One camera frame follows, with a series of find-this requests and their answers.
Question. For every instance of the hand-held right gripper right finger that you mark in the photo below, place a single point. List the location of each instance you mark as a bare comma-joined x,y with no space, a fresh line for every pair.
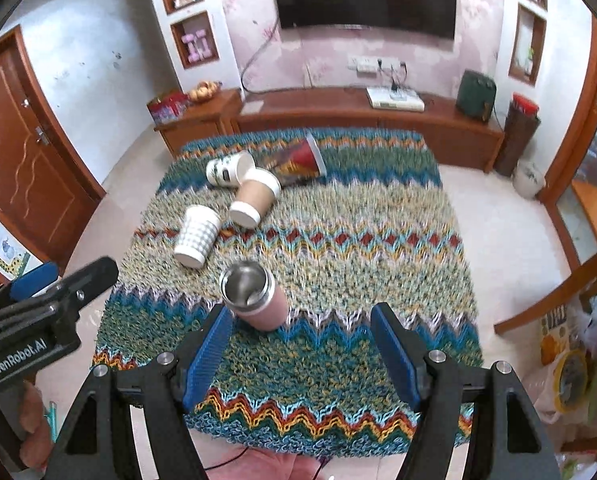
396,355

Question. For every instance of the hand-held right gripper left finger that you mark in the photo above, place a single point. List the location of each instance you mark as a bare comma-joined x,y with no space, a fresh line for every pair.
208,355

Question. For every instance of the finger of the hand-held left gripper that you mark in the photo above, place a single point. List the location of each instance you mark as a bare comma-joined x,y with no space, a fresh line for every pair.
33,280
93,275

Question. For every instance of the pink steel tumbler cup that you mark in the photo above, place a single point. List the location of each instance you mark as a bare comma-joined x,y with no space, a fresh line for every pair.
263,310

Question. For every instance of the white dotted cup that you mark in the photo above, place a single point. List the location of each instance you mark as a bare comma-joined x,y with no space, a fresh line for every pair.
196,235

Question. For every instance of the brown paper cup white lid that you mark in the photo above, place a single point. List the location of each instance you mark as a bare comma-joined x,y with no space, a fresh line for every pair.
256,195

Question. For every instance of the white cup black print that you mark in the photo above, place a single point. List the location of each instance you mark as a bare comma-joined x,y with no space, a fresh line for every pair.
226,170

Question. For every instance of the red patterned paper cup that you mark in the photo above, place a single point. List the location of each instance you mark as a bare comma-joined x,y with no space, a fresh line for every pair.
301,160

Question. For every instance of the person's left hand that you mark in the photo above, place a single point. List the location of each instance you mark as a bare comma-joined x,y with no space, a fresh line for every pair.
33,435

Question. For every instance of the colourful knitted blanket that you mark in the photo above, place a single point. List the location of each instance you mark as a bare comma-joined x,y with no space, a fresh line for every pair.
328,260

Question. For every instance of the brown wooden door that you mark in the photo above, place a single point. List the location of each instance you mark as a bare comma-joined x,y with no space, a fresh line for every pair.
23,160

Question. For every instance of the person's leg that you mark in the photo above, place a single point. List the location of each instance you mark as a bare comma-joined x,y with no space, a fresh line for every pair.
268,467

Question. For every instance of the yellow round item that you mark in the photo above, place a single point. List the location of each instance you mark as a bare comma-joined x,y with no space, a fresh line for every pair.
560,385

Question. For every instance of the red tin box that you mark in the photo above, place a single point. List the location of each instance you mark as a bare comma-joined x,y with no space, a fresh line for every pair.
167,109

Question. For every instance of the wooden chair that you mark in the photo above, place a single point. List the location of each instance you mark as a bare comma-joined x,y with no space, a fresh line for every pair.
568,290

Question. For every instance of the white plastic bag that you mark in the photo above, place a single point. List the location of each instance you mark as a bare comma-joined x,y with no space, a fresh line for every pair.
590,320

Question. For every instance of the bowl of fruit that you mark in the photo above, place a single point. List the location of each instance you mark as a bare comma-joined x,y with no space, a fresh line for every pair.
203,92

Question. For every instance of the white ceramic pot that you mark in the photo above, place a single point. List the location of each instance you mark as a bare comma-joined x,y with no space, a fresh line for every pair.
528,180

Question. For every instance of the wooden television cabinet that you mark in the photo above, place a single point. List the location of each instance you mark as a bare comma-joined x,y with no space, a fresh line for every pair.
353,120

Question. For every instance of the tall brown bin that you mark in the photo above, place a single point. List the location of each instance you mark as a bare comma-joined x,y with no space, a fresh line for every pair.
515,140

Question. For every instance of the pink dumbbells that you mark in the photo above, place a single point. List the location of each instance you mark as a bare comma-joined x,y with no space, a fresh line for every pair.
197,47

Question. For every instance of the white set-top box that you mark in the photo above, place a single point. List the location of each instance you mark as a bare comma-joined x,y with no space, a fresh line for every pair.
396,99

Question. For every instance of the dark green appliance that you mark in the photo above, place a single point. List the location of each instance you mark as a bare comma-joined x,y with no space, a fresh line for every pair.
474,95

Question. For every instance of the white wall socket strip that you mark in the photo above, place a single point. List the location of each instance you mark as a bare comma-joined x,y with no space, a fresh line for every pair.
373,64

